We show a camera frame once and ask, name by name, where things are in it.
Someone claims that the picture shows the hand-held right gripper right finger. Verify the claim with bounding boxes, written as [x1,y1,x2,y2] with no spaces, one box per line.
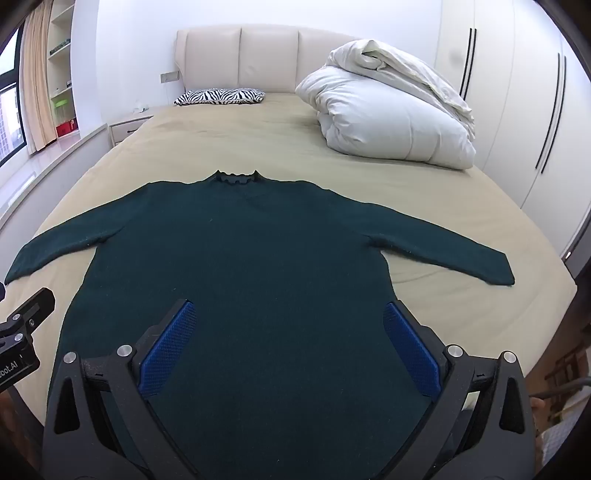
[383,300,539,480]

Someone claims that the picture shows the beige curtain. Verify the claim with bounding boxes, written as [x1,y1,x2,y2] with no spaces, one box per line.
[21,9,60,155]

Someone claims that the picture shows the brown wooden rack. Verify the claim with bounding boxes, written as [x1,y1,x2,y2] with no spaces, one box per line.
[531,339,591,444]

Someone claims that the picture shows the beige padded headboard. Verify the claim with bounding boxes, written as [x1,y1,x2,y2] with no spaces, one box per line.
[175,27,365,95]

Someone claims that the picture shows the white nightstand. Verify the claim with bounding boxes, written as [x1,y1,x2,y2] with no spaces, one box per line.
[108,114,154,148]

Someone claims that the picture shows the white folded duvet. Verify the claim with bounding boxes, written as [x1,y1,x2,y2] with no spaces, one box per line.
[294,39,477,169]

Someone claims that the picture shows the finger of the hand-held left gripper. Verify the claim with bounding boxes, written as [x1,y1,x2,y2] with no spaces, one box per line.
[6,287,56,330]

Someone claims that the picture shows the white built-in shelf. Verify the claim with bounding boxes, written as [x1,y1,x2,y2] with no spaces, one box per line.
[46,0,83,139]

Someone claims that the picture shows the white window sill bench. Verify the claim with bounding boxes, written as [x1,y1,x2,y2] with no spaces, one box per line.
[0,124,112,232]

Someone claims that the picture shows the zebra striped pillow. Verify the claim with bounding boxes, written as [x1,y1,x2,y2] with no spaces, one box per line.
[174,87,266,107]

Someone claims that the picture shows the dark green knit sweater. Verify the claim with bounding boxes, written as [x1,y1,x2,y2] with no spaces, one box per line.
[4,170,515,480]

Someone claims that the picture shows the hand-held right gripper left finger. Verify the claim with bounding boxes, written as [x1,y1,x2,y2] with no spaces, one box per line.
[41,299,204,480]

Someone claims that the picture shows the black framed window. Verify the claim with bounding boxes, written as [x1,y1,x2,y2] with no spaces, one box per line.
[0,23,28,168]

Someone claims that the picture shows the bed with beige sheet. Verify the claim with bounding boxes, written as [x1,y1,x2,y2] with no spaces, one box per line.
[0,92,580,480]

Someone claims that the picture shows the white wardrobe with black handles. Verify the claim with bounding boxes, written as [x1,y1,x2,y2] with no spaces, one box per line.
[434,0,591,261]

